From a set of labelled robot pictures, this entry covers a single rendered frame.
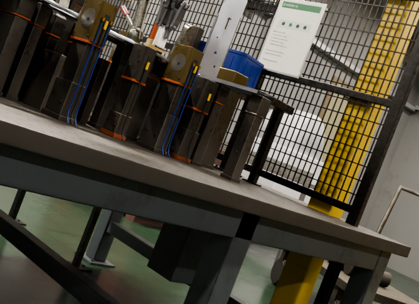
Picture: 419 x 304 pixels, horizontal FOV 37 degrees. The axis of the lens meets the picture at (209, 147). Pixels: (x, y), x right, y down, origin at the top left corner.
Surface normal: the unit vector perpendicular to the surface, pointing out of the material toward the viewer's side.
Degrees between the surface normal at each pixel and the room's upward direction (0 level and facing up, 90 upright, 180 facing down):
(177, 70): 90
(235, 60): 90
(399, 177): 90
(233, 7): 90
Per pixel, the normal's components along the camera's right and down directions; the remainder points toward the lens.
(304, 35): -0.61, -0.23
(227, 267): 0.66, 0.26
